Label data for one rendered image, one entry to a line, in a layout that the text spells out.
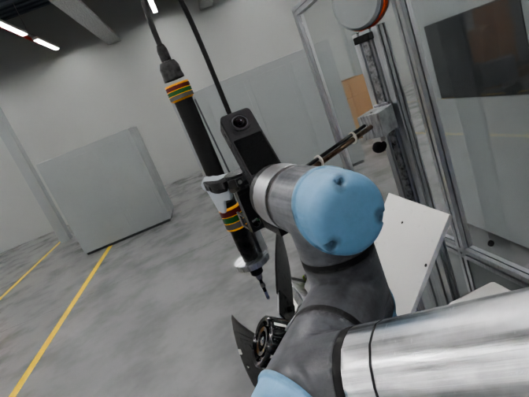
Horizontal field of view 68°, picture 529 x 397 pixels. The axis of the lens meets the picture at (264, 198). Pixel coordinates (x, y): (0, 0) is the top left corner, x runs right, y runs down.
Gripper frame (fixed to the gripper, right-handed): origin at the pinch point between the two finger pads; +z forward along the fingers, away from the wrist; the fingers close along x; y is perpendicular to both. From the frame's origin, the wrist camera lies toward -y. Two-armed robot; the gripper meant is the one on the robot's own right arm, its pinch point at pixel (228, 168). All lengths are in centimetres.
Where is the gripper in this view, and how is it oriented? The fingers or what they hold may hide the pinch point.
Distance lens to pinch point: 65.5
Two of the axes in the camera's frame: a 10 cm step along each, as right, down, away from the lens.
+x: 8.6, -4.2, 2.8
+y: 3.6, 9.0, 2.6
